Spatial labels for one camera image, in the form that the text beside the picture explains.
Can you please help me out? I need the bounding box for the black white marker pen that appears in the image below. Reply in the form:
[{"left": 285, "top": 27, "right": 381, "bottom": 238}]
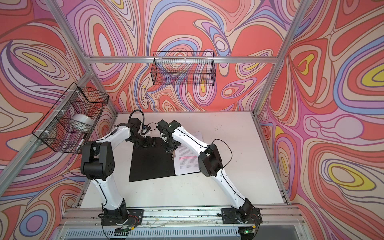
[{"left": 76, "top": 137, "right": 86, "bottom": 152}]

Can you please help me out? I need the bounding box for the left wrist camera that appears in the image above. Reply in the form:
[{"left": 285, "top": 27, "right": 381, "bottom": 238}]
[{"left": 128, "top": 118, "right": 142, "bottom": 132}]

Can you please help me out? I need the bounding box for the black wire basket wall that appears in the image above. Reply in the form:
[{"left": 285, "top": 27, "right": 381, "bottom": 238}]
[
  {"left": 32, "top": 83, "right": 109, "bottom": 153},
  {"left": 151, "top": 51, "right": 216, "bottom": 86}
]

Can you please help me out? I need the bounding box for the green circuit board left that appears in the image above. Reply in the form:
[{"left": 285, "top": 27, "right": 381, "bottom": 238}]
[{"left": 114, "top": 227, "right": 135, "bottom": 236}]

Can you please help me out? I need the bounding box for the black wire basket left wall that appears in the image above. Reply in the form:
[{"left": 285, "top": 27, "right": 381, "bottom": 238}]
[{"left": 32, "top": 83, "right": 109, "bottom": 153}]

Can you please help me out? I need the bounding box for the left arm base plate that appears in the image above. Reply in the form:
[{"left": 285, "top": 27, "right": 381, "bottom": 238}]
[{"left": 98, "top": 209, "right": 144, "bottom": 227}]

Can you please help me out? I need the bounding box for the paper sheet pink highlight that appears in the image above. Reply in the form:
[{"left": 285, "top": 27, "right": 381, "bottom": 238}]
[{"left": 174, "top": 144, "right": 200, "bottom": 176}]

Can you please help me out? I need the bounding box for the green circuit board right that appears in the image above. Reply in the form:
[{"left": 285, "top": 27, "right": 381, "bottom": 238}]
[{"left": 239, "top": 226, "right": 257, "bottom": 235}]

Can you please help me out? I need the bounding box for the green circuit board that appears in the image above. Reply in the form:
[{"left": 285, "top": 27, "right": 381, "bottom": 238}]
[
  {"left": 114, "top": 227, "right": 135, "bottom": 236},
  {"left": 239, "top": 226, "right": 257, "bottom": 235}
]

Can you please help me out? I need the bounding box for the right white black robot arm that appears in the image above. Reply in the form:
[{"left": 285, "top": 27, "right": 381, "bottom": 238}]
[{"left": 157, "top": 120, "right": 254, "bottom": 224}]

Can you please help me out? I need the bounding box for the white RAY file folder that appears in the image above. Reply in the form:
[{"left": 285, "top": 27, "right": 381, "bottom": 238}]
[{"left": 129, "top": 137, "right": 176, "bottom": 183}]

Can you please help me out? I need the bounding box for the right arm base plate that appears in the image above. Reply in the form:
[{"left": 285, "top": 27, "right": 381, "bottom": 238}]
[{"left": 217, "top": 207, "right": 263, "bottom": 225}]

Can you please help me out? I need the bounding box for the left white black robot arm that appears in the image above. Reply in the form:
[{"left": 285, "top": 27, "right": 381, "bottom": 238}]
[{"left": 81, "top": 124, "right": 157, "bottom": 225}]

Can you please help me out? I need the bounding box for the black wire basket back wall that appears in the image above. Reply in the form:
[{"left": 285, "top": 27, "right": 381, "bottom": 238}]
[{"left": 151, "top": 51, "right": 216, "bottom": 86}]

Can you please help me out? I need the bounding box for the aluminium front rail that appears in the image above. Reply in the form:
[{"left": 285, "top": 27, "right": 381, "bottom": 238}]
[{"left": 59, "top": 205, "right": 306, "bottom": 228}]

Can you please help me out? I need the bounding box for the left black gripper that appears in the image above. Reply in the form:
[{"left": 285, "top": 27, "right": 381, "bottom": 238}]
[{"left": 128, "top": 134, "right": 159, "bottom": 150}]

